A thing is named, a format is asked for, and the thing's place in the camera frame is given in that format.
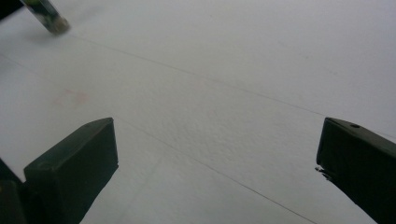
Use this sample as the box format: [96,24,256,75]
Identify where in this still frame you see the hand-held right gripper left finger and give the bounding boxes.
[23,117,120,224]

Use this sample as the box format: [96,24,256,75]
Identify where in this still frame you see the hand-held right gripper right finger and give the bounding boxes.
[315,117,396,224]

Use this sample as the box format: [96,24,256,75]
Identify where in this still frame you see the green and black tube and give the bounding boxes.
[20,0,71,35]

